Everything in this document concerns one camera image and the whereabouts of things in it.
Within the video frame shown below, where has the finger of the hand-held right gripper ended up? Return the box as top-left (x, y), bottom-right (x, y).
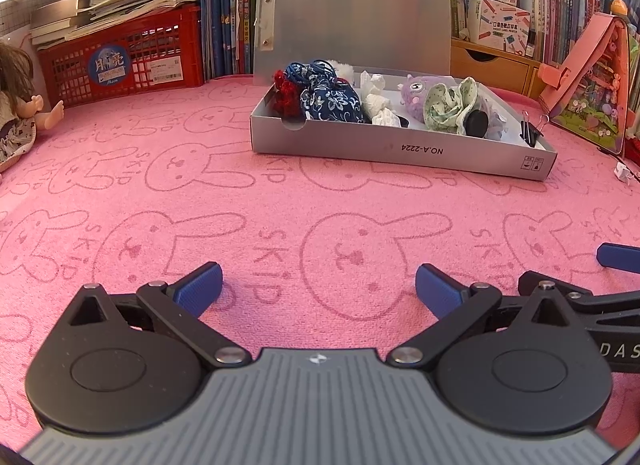
top-left (517, 271), bottom-right (640, 324)
top-left (596, 243), bottom-right (640, 274)

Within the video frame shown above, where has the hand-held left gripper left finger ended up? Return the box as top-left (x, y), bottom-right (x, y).
top-left (62, 261), bottom-right (253, 368)

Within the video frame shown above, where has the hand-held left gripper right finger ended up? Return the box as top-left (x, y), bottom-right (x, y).
top-left (385, 264), bottom-right (576, 366)

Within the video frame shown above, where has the grey file box with lid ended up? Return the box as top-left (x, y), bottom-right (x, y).
top-left (249, 0), bottom-right (559, 182)

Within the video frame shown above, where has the green checked cloth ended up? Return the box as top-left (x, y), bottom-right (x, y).
top-left (422, 76), bottom-right (484, 136)

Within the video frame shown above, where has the white cloth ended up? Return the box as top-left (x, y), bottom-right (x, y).
top-left (360, 71), bottom-right (401, 126)

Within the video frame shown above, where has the purple plush toy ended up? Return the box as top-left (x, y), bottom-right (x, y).
top-left (398, 74), bottom-right (432, 118)

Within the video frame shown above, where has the red crocheted cloth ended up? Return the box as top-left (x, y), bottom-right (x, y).
top-left (271, 69), bottom-right (302, 118)

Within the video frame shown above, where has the blue floral drawstring pouch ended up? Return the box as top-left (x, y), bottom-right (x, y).
top-left (285, 61), bottom-right (369, 124)

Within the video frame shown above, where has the pink bunny print towel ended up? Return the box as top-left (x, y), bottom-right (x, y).
top-left (0, 74), bottom-right (640, 451)

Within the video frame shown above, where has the pink triangular house toy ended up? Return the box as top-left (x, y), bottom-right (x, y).
top-left (537, 15), bottom-right (632, 154)

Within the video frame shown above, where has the wooden drawer organiser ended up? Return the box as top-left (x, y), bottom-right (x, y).
top-left (450, 37), bottom-right (546, 98)

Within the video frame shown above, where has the red plastic crate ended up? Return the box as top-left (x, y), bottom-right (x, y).
top-left (39, 5), bottom-right (206, 108)

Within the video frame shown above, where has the brown-haired doll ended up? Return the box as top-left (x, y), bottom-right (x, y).
top-left (0, 42), bottom-right (65, 174)

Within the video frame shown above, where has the row of upright books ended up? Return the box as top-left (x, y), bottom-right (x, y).
top-left (295, 0), bottom-right (640, 66)

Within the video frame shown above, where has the white printed cardboard box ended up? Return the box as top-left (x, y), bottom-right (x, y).
top-left (467, 0), bottom-right (532, 56)

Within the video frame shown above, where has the row of blue workbooks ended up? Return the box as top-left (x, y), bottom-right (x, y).
top-left (200, 0), bottom-right (266, 80)

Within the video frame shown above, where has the white grid board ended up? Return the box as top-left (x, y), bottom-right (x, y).
top-left (0, 0), bottom-right (39, 44)

